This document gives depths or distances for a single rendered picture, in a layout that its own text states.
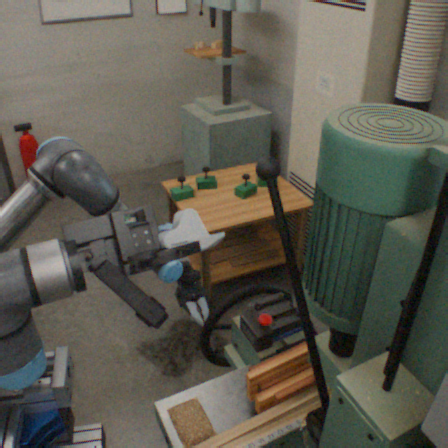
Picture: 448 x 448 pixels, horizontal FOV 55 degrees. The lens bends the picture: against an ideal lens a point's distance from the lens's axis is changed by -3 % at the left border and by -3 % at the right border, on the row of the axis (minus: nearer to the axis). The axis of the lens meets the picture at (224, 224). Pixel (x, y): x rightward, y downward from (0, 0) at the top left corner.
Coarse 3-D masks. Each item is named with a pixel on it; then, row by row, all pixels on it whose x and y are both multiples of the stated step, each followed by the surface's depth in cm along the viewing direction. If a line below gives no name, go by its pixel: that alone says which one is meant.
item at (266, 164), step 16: (272, 160) 60; (272, 176) 60; (272, 192) 61; (288, 240) 61; (288, 256) 61; (304, 304) 61; (304, 320) 61; (304, 336) 62; (320, 368) 62; (320, 384) 62; (320, 400) 62; (320, 416) 61; (320, 432) 61
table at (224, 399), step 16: (224, 352) 108; (240, 368) 98; (208, 384) 94; (224, 384) 94; (240, 384) 94; (160, 400) 91; (176, 400) 91; (208, 400) 91; (224, 400) 91; (240, 400) 91; (160, 416) 88; (208, 416) 88; (224, 416) 88; (240, 416) 88; (176, 432) 85
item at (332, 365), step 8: (320, 336) 83; (328, 336) 83; (320, 344) 82; (320, 352) 81; (328, 352) 80; (328, 360) 79; (336, 360) 79; (344, 360) 79; (328, 368) 80; (336, 368) 78; (344, 368) 77; (328, 376) 81; (328, 384) 81
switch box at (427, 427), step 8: (440, 392) 37; (440, 400) 37; (432, 408) 38; (440, 408) 37; (432, 416) 38; (440, 416) 37; (424, 424) 40; (432, 424) 39; (440, 424) 38; (424, 432) 40; (432, 432) 39; (440, 432) 38; (432, 440) 39; (440, 440) 38
